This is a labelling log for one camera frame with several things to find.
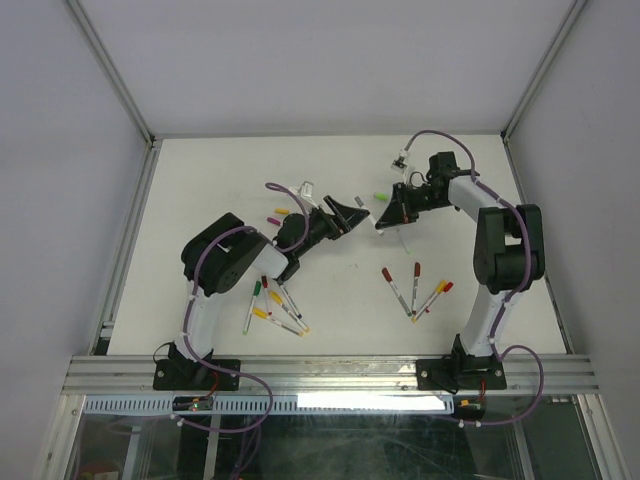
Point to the aluminium frame rail front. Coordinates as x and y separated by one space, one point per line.
551 375

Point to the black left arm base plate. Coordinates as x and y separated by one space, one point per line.
186 375

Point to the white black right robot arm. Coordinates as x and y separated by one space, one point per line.
508 251

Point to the red cap marker right group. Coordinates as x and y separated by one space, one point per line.
447 288

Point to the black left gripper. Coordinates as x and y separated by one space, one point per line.
344 214

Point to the grey slotted cable duct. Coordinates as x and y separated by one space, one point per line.
298 404

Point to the brown cap marker pen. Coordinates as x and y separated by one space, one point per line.
386 274

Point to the grey cap whiteboard marker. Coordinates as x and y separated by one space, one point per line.
360 203

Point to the yellow cap marker right group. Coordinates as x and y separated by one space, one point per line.
424 308

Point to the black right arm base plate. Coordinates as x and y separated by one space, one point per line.
452 374

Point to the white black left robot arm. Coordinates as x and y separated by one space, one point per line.
219 256

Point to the white lime-tipped marker body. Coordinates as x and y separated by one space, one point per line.
403 243

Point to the green cap marker pen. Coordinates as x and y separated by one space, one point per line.
255 293

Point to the blue cap marker pen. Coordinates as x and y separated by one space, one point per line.
290 300

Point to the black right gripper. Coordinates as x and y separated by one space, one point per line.
399 210

